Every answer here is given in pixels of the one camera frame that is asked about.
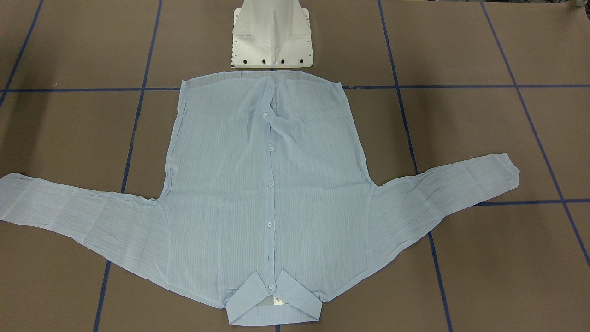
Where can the light blue striped shirt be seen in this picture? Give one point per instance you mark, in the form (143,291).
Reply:
(267,209)

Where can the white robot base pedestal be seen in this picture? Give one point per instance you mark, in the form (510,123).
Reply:
(271,34)

